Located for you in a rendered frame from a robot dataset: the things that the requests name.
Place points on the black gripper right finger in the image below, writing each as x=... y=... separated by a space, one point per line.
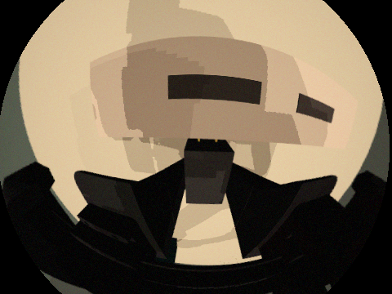
x=259 y=206

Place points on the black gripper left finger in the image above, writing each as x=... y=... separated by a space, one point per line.
x=153 y=202

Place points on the black two-prong plug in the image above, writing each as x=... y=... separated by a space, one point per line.
x=207 y=165

